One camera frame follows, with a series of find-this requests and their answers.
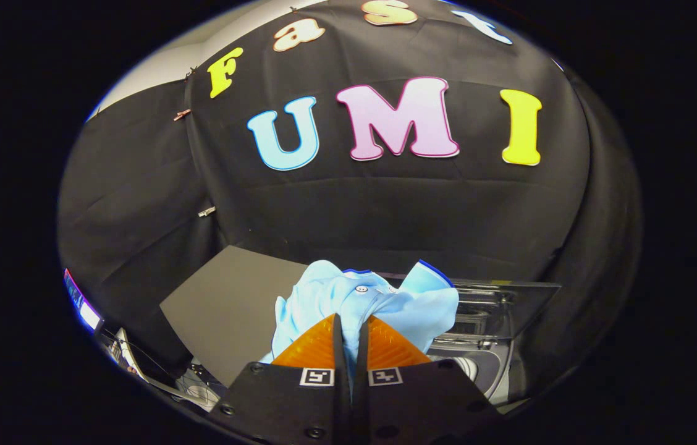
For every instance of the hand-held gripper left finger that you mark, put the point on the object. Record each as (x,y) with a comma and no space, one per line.
(340,349)

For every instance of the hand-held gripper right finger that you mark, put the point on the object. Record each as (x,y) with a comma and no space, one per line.
(362,352)

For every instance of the light blue polo shirt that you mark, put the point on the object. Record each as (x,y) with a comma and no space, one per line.
(385,309)

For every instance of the dark washing machine lid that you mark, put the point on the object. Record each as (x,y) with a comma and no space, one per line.
(484,309)

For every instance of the black backdrop cloth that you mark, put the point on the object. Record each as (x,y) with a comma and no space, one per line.
(385,210)

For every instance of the silver clip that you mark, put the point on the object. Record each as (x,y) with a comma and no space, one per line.
(206,211)

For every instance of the lit screen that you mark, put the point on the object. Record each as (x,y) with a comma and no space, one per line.
(86,312)

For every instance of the pink clip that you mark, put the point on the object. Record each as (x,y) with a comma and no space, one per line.
(181,114)

